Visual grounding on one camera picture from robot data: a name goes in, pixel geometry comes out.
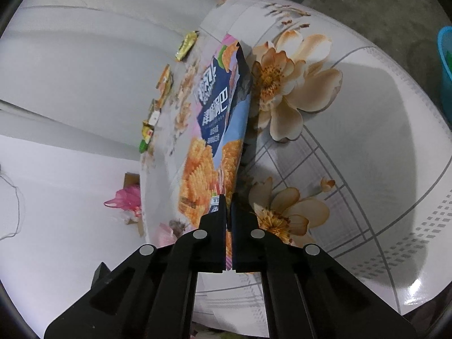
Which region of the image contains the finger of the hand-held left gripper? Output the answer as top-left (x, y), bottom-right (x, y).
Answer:
top-left (92, 262), bottom-right (111, 287)

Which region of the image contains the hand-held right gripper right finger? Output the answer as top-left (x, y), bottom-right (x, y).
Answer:
top-left (228, 194), bottom-right (417, 339)

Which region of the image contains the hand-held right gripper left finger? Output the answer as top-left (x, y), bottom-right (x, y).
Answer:
top-left (44, 194), bottom-right (227, 339)

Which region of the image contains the pink snack bag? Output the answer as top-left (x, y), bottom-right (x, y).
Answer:
top-left (177, 34), bottom-right (253, 272)

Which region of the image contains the blue plastic wastebasket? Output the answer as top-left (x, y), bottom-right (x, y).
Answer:
top-left (437, 25), bottom-right (452, 124)

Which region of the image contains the pink plastic bag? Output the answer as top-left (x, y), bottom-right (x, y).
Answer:
top-left (103, 184), bottom-right (142, 220)

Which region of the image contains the small white brown wrapper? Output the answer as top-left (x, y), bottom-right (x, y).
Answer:
top-left (147, 99), bottom-right (162, 124)

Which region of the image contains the floral tablecloth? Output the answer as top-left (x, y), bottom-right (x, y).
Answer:
top-left (136, 0), bottom-right (452, 338)

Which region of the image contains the small orange wrapper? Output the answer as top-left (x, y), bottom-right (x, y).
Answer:
top-left (156, 64), bottom-right (174, 99)

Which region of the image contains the yellow green wrapper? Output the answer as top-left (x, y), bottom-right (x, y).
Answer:
top-left (174, 31), bottom-right (200, 62)

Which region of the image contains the grey curtain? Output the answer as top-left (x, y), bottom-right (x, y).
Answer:
top-left (0, 0), bottom-right (227, 142)

